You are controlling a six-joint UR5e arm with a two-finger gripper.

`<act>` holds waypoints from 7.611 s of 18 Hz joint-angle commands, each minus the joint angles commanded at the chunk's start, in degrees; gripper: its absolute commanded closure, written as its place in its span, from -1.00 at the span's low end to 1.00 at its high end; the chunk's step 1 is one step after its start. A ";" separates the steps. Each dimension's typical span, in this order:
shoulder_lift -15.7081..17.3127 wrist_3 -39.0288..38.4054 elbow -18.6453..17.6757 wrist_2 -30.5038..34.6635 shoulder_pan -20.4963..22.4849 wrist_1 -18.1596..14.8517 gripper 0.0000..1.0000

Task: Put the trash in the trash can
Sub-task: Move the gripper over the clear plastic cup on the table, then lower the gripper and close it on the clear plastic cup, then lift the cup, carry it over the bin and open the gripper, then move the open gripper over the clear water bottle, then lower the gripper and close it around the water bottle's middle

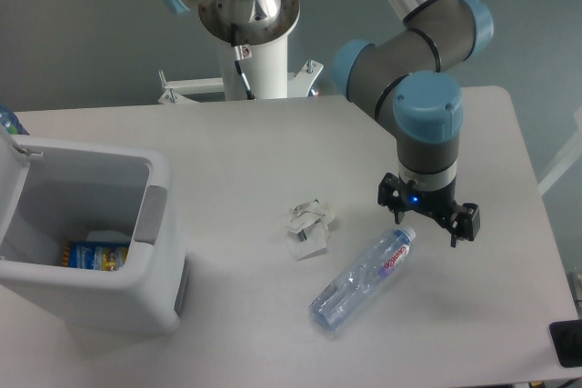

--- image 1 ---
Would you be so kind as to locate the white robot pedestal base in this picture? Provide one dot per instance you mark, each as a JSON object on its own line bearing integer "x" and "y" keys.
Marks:
{"x": 251, "y": 40}

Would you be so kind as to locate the clear plastic water bottle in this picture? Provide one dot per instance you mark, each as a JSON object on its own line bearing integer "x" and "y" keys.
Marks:
{"x": 350, "y": 289}

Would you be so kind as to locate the black device at edge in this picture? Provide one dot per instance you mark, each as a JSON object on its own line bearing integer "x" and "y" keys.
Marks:
{"x": 566, "y": 338}

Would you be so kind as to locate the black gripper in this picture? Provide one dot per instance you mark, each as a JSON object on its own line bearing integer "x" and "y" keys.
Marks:
{"x": 462, "y": 220}

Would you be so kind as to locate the blue bottle behind bin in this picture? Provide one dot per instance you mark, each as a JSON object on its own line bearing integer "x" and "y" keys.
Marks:
{"x": 10, "y": 122}

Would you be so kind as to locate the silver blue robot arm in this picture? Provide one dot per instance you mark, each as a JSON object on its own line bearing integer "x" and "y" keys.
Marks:
{"x": 402, "y": 84}

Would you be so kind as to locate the blue yellow snack packet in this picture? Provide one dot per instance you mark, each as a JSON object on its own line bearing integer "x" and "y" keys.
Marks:
{"x": 95, "y": 256}

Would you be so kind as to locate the white table leg frame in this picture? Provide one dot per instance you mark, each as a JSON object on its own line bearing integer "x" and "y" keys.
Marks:
{"x": 566, "y": 156}

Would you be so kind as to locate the white plastic trash can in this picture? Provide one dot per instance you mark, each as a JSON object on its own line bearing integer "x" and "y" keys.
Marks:
{"x": 54, "y": 192}

